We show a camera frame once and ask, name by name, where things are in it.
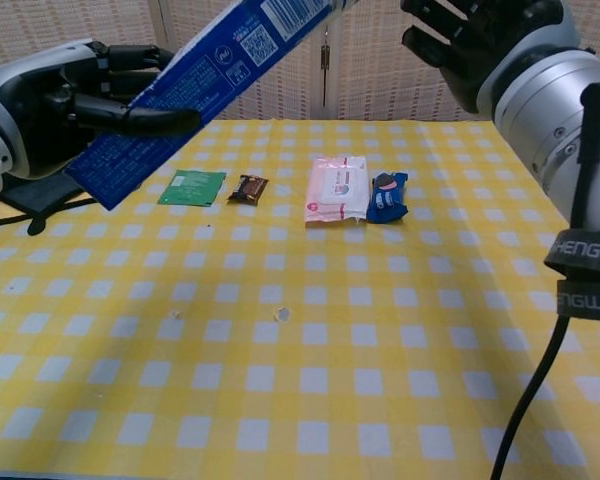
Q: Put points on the yellow white checkered tablecloth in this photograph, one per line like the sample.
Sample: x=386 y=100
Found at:
x=330 y=400

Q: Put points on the dark green yellow cloth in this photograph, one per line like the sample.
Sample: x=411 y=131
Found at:
x=40 y=197

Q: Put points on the woven folding screen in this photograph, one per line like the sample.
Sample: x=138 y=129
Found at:
x=380 y=75

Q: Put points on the pink wet wipes pack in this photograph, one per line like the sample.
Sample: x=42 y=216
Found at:
x=336 y=192

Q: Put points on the metal screen hinge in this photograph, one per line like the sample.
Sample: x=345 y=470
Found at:
x=325 y=56

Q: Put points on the green square sachet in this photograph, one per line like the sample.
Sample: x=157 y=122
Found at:
x=190 y=187

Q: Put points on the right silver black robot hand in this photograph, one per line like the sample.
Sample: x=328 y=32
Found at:
x=480 y=45

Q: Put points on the blue Oreo cookie pack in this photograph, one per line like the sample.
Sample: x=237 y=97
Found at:
x=386 y=200

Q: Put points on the brown candy wrapper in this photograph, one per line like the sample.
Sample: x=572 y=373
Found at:
x=249 y=189

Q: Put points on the blue Crest toothpaste box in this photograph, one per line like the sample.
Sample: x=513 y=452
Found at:
x=205 y=65

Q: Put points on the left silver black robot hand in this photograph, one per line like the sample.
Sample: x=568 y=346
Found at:
x=45 y=100

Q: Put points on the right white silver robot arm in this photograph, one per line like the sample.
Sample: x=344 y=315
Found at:
x=540 y=125

